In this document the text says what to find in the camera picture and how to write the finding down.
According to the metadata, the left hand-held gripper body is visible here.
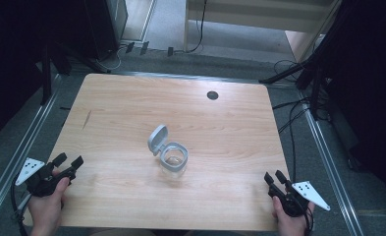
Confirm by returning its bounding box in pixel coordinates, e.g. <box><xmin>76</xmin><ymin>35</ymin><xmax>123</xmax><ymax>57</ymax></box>
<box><xmin>15</xmin><ymin>157</ymin><xmax>76</xmax><ymax>198</ymax></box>

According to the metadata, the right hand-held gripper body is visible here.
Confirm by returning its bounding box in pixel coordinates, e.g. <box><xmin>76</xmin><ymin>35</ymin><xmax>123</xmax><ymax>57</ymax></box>
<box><xmin>267</xmin><ymin>180</ymin><xmax>331</xmax><ymax>218</ymax></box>

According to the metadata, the clear jar with grey flip lid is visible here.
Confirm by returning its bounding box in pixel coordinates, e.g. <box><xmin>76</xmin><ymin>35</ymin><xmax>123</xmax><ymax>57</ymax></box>
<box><xmin>146</xmin><ymin>124</ymin><xmax>190</xmax><ymax>180</ymax></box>

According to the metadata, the person's right hand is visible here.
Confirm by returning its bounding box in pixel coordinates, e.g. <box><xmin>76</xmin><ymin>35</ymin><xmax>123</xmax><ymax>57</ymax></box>
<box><xmin>271</xmin><ymin>195</ymin><xmax>315</xmax><ymax>236</ymax></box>

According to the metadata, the person's left hand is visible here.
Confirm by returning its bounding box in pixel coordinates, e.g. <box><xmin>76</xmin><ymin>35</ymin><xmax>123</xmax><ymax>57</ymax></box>
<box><xmin>27</xmin><ymin>168</ymin><xmax>71</xmax><ymax>236</ymax></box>

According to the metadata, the black metal stand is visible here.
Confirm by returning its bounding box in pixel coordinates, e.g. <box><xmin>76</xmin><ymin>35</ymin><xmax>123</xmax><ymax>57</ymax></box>
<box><xmin>32</xmin><ymin>32</ymin><xmax>111</xmax><ymax>106</ymax></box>
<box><xmin>258</xmin><ymin>0</ymin><xmax>358</xmax><ymax>121</ymax></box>

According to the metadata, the dark cabinet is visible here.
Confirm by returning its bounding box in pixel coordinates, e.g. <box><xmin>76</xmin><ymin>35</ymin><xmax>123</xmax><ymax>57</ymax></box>
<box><xmin>82</xmin><ymin>0</ymin><xmax>130</xmax><ymax>62</ymax></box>

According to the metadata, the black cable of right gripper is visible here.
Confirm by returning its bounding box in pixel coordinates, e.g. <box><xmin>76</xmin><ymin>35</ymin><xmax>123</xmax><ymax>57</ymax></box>
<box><xmin>303</xmin><ymin>206</ymin><xmax>314</xmax><ymax>236</ymax></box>

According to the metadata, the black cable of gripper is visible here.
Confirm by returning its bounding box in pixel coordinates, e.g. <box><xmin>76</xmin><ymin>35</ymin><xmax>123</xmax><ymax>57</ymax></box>
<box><xmin>10</xmin><ymin>175</ymin><xmax>29</xmax><ymax>236</ymax></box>
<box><xmin>303</xmin><ymin>206</ymin><xmax>314</xmax><ymax>236</ymax></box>

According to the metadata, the aluminium floor rail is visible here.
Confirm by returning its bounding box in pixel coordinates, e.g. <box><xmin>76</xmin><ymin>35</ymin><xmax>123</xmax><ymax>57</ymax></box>
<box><xmin>0</xmin><ymin>73</ymin><xmax>64</xmax><ymax>224</ymax></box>
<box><xmin>300</xmin><ymin>92</ymin><xmax>365</xmax><ymax>236</ymax></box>

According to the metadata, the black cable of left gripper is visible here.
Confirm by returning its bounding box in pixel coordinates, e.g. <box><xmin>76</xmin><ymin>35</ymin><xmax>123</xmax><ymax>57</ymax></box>
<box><xmin>10</xmin><ymin>175</ymin><xmax>29</xmax><ymax>236</ymax></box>

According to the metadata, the black floor cable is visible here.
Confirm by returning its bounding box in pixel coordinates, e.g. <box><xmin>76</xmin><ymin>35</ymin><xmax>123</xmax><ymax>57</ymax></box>
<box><xmin>272</xmin><ymin>58</ymin><xmax>332</xmax><ymax>185</ymax></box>

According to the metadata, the white cable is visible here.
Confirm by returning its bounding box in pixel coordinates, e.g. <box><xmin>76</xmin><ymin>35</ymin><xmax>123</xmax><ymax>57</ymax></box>
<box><xmin>95</xmin><ymin>45</ymin><xmax>130</xmax><ymax>72</ymax></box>

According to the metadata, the white shelf frame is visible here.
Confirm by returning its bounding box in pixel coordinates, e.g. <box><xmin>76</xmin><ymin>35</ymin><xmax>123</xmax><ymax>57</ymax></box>
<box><xmin>183</xmin><ymin>0</ymin><xmax>342</xmax><ymax>63</ymax></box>

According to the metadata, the black hanging cable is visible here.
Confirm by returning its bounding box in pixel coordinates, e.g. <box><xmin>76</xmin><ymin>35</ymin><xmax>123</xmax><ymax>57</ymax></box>
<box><xmin>175</xmin><ymin>0</ymin><xmax>208</xmax><ymax>55</ymax></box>

